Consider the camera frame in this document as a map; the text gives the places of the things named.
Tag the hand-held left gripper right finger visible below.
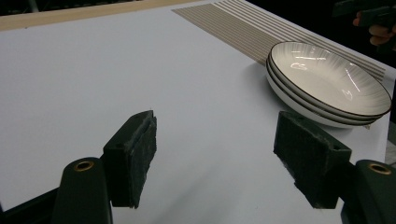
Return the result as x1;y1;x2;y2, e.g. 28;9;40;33
273;110;353;210

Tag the beige striped placemat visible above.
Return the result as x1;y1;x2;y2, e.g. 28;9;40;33
171;0;388;83

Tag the white plate with dark rim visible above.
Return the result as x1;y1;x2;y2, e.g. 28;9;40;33
264;65;378;130
268;41;392;119
265;57;386;123

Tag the light wooden strip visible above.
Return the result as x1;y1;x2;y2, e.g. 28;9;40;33
0;0;200;33

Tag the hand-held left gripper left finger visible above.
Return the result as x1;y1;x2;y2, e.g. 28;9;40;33
102;109;158;209

